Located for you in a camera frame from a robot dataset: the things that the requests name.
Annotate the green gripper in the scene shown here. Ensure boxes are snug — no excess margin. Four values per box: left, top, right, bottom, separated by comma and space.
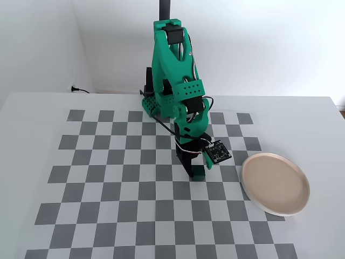
174, 107, 214, 182

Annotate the dark green dice cube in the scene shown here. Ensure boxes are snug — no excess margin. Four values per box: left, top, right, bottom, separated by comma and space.
191, 165, 206, 182

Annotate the green perforated robot base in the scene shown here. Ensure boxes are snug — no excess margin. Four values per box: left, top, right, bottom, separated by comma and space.
141, 94, 164, 119

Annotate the beige round plate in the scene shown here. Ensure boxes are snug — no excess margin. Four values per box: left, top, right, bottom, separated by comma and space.
241, 152, 311, 217

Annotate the grey checkerboard mat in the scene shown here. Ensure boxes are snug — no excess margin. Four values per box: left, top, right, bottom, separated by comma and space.
25, 109, 299, 259

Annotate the black vertical pole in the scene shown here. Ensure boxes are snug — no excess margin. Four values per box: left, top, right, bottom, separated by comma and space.
158, 0, 172, 21

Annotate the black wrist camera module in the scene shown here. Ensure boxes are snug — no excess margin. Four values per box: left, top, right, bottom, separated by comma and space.
205, 139, 232, 165

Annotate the arm servo wire bundle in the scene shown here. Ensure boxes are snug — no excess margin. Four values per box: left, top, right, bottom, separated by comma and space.
176, 28, 199, 81

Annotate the black wall plug cable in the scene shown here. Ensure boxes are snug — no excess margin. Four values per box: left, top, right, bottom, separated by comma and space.
71, 85, 91, 94

